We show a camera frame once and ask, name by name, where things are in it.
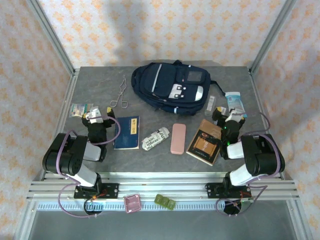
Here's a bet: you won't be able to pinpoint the blue book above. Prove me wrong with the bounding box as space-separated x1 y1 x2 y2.
113 115 141 150

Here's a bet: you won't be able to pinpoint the pink phone case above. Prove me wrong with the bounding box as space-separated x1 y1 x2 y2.
170 123 187 155

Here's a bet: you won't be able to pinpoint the black white printed packet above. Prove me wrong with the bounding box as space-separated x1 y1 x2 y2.
141 126 173 152

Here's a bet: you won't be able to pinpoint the navy blue backpack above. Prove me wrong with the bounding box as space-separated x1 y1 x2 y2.
131 59 227 116

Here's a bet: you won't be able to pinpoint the clear plastic tube box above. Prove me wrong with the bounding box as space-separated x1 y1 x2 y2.
204 95 216 116

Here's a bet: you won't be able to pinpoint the blue wet wipes packet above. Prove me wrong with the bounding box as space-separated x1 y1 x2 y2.
224 91 248 119

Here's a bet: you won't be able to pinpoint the small pink tray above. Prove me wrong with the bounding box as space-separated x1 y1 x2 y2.
123 193 142 214

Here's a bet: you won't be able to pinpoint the small green tray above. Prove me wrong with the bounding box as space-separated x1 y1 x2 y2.
154 193 176 211

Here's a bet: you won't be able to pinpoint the grey metal lower panel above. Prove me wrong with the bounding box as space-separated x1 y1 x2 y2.
14 209 310 240

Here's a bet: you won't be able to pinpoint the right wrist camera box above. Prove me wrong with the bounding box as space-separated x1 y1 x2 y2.
227 107 245 123

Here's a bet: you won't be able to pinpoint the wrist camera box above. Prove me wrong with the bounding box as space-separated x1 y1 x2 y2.
85 106 104 125
227 107 245 123

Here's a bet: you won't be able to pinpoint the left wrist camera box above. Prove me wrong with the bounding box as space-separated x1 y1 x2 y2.
85 106 104 125

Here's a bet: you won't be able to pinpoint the aluminium side rail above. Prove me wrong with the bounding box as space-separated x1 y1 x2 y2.
248 69 286 180
39 68 81 181

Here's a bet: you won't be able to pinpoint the metal wire tongs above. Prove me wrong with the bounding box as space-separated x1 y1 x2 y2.
109 74 129 110

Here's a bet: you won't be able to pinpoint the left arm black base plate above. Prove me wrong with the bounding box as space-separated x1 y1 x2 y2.
74 182 120 200

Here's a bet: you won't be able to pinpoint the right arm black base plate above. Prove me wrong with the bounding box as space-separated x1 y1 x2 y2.
205 182 251 200

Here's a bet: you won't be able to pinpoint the slotted grey cable duct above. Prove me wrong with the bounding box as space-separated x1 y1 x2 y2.
32 201 252 213

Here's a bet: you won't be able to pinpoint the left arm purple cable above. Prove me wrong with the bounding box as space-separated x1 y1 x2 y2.
56 114 122 218

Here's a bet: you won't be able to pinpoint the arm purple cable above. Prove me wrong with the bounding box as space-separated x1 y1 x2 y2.
216 111 282 217
56 114 122 218

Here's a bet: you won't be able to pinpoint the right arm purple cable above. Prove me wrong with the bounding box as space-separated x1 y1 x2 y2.
216 111 282 217

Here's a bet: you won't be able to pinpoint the aluminium mounting rail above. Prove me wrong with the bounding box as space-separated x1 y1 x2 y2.
26 171 300 202

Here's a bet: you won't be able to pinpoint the aluminium frame post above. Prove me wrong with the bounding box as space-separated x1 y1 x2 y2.
26 0 76 76
249 0 298 75

